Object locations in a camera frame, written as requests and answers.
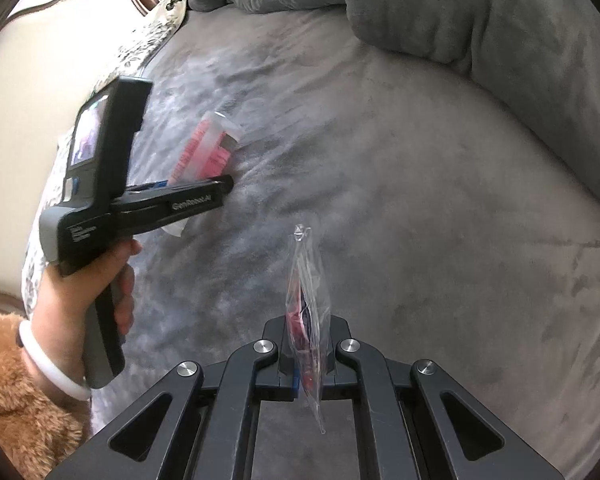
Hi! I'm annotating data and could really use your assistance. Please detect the small pink-label plastic bottle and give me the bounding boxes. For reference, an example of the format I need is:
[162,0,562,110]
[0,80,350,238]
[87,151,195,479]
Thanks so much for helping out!
[160,109,245,239]

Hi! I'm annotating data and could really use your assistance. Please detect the clear red-white plastic wrapper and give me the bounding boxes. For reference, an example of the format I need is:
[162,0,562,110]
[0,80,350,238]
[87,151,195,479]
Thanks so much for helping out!
[286,223,332,434]

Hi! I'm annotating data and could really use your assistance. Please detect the person's left hand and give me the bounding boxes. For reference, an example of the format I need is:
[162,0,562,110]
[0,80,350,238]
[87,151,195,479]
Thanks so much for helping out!
[31,238,142,384]

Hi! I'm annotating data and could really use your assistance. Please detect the brown fuzzy left sleeve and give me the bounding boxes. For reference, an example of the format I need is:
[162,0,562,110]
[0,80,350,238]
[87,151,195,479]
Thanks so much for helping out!
[0,314,91,479]

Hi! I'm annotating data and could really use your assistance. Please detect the grey plush bed blanket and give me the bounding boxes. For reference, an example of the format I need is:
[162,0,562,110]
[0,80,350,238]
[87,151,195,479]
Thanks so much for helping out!
[93,8,600,479]

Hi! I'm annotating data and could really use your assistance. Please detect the rolled dark grey duvet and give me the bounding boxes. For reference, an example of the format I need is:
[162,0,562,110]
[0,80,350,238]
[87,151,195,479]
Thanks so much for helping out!
[188,0,600,200]

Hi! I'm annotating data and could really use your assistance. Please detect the white jade bracelet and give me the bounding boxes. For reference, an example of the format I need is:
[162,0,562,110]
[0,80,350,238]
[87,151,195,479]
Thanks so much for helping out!
[17,317,93,402]

